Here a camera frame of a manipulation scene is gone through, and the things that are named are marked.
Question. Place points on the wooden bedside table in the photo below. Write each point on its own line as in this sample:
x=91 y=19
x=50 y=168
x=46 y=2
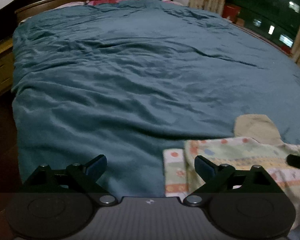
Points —
x=6 y=65

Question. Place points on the pink red pillow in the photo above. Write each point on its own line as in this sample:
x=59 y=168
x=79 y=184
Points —
x=100 y=2

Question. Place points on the colourful patterned children's garment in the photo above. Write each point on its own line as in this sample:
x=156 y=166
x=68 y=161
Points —
x=256 y=141

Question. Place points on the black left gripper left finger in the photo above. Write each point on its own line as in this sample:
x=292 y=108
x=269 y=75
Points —
x=75 y=178

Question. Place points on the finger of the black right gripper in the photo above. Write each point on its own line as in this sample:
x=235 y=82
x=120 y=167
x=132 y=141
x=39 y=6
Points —
x=293 y=160

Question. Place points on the teal bed blanket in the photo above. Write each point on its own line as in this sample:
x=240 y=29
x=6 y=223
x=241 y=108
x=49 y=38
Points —
x=130 y=79

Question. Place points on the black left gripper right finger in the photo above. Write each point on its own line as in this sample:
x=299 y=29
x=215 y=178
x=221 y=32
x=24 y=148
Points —
x=225 y=179

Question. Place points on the red box on windowsill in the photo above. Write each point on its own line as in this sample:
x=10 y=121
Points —
x=231 y=12

